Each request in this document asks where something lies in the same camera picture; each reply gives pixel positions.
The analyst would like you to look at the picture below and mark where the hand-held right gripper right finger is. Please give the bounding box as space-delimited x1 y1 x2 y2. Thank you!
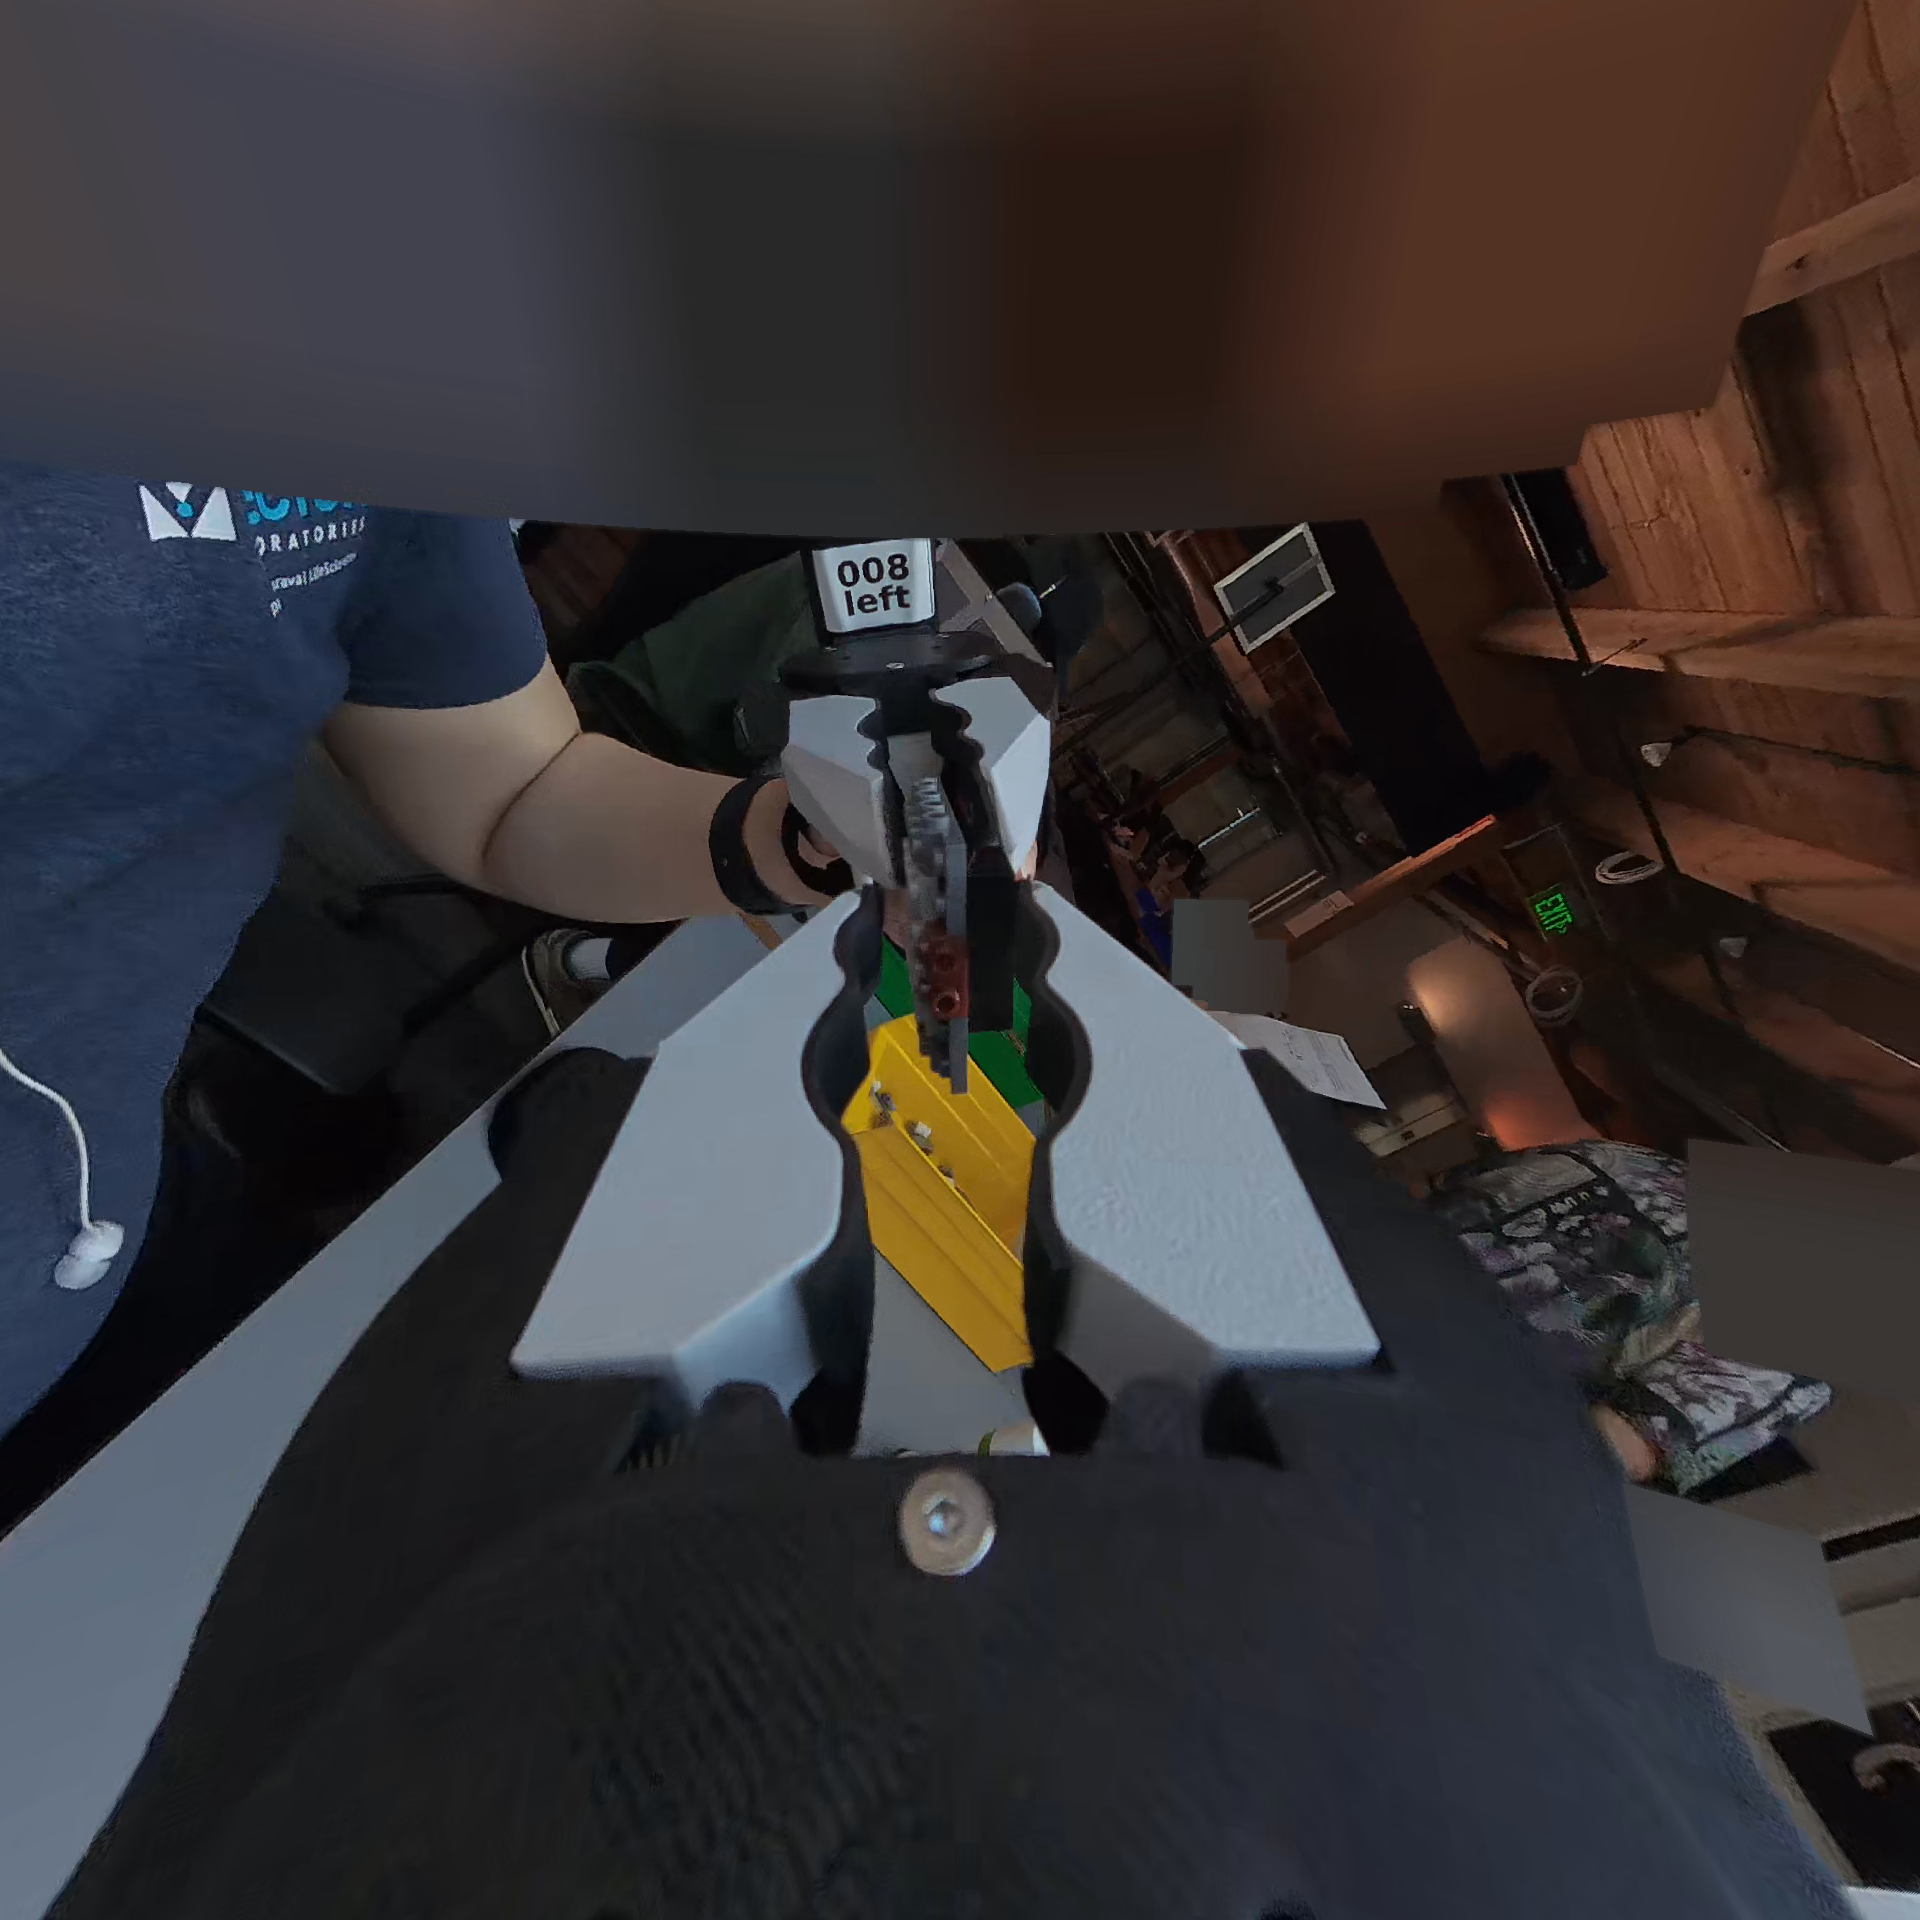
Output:
1020 882 1385 1412

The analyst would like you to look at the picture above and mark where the black wristband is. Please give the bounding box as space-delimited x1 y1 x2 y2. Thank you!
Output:
708 776 798 918

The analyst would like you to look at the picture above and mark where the green jacket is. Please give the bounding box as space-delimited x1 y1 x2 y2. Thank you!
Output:
570 563 820 783

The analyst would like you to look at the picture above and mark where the person's left hand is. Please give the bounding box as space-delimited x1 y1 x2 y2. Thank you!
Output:
764 784 868 913

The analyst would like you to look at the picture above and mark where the white earphone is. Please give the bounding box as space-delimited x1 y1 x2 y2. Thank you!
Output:
0 1043 131 1297

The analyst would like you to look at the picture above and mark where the black office chair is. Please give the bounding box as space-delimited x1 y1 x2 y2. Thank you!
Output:
193 871 503 1099

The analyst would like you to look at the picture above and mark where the person's left forearm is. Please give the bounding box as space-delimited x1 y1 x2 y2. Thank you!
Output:
485 720 737 924

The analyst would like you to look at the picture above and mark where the printed paper sheet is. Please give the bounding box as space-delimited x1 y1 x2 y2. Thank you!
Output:
1243 1012 1390 1117

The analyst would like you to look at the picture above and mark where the person in blue shirt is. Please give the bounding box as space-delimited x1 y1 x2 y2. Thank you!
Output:
0 462 550 1442

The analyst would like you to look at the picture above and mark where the green plastic bin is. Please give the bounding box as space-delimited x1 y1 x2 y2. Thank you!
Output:
876 936 1038 1112

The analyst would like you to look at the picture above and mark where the person's shoe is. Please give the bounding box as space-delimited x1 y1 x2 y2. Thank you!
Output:
523 927 617 1038

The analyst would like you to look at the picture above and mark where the grey brick assembly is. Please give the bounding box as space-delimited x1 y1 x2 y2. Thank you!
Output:
882 762 1030 1091

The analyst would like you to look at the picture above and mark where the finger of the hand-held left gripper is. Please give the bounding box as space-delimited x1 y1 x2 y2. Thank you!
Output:
936 678 1064 888
779 690 917 903

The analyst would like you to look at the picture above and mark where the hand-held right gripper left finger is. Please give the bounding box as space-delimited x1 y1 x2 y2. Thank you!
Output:
509 882 889 1459

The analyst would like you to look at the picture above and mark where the yellow plastic parts bin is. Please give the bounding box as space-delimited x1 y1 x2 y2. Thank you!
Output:
840 1016 1040 1374

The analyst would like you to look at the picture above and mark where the pile of loose brick pieces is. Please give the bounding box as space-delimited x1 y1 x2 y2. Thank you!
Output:
865 1076 965 1195

